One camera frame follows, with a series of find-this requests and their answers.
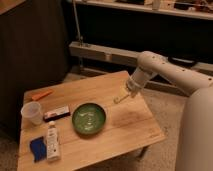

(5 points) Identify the long grey case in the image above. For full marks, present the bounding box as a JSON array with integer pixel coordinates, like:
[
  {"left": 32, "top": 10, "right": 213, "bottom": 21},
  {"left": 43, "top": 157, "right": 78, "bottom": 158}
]
[{"left": 68, "top": 41, "right": 213, "bottom": 76}]

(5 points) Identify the green ceramic bowl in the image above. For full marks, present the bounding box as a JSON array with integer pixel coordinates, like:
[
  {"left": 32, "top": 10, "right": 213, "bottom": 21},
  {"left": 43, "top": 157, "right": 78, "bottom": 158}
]
[{"left": 72, "top": 103, "right": 106, "bottom": 135}]

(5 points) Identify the blue cloth object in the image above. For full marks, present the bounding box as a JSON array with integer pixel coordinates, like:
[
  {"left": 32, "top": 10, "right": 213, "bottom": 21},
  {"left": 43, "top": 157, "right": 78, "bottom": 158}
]
[{"left": 30, "top": 137, "right": 47, "bottom": 162}]

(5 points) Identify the upper shelf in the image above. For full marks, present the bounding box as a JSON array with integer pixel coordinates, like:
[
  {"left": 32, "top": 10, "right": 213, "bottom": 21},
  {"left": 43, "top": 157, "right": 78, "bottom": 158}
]
[{"left": 66, "top": 0, "right": 213, "bottom": 21}]

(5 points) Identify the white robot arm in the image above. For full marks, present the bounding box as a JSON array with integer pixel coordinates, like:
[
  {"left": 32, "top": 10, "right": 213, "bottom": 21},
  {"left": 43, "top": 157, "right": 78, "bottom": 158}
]
[{"left": 114, "top": 51, "right": 213, "bottom": 171}]

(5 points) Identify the metal pole stand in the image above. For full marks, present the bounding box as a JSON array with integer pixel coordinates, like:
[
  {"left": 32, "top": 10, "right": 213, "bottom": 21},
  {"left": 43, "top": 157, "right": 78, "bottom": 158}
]
[{"left": 72, "top": 0, "right": 84, "bottom": 72}]

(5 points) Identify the wooden table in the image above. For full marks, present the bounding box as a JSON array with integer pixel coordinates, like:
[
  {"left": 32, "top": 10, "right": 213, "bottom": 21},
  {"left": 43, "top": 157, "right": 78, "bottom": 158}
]
[{"left": 17, "top": 70, "right": 167, "bottom": 171}]

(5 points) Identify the clear plastic cup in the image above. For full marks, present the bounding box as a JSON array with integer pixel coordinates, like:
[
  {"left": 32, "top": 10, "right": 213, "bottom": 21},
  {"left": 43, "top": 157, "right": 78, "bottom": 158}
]
[{"left": 21, "top": 101, "right": 43, "bottom": 125}]

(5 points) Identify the black case handle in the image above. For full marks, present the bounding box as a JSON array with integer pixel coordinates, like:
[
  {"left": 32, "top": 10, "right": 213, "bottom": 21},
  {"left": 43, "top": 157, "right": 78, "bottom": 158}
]
[{"left": 168, "top": 57, "right": 198, "bottom": 68}]

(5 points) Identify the white tube bottle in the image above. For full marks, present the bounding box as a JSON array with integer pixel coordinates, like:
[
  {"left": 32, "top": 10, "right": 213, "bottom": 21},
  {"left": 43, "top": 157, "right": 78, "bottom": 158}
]
[{"left": 46, "top": 121, "right": 60, "bottom": 162}]

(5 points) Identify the orange marker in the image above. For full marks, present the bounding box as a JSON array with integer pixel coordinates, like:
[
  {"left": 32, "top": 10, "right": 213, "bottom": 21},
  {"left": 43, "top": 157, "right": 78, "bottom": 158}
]
[{"left": 31, "top": 90, "right": 53, "bottom": 101}]

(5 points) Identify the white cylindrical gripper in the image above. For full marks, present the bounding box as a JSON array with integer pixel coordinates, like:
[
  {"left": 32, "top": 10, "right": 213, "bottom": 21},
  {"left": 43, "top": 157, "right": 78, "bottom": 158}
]
[{"left": 113, "top": 67, "right": 156, "bottom": 103}]

